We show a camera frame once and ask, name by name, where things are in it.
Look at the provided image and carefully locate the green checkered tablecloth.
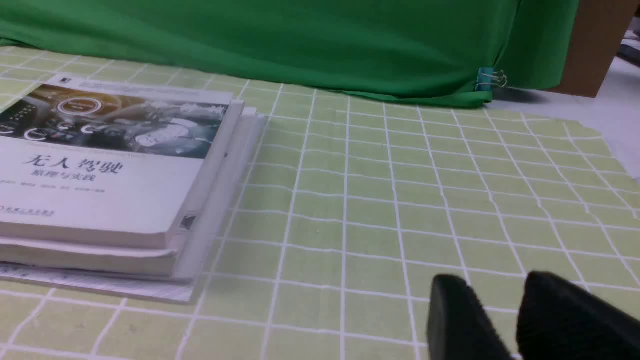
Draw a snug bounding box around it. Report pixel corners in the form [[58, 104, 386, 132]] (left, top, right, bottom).
[[1, 47, 639, 360]]

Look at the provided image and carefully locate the teal binder clip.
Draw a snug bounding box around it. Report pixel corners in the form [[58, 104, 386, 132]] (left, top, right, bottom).
[[474, 67, 508, 92]]

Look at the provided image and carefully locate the white self-driving textbook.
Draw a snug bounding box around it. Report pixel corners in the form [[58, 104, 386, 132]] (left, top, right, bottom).
[[0, 75, 245, 249]]

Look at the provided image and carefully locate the green backdrop cloth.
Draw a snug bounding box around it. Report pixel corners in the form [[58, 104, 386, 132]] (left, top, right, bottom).
[[0, 0, 579, 109]]

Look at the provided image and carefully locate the white book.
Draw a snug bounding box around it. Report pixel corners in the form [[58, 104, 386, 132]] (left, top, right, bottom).
[[1, 107, 265, 281], [1, 114, 266, 303]]

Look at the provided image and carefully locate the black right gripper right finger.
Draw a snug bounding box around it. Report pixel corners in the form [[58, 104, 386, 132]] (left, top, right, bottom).
[[516, 271, 640, 360]]

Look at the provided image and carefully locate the white bottom book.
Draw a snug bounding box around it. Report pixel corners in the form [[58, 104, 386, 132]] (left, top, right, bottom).
[[1, 114, 266, 303]]

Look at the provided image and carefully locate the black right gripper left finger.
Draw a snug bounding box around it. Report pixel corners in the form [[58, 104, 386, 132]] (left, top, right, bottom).
[[426, 274, 513, 360]]

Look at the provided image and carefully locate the white middle book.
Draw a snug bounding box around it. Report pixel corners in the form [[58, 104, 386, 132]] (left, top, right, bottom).
[[1, 107, 265, 281]]

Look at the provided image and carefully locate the brown cardboard box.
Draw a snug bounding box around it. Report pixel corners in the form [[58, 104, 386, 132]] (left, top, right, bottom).
[[546, 0, 639, 98]]

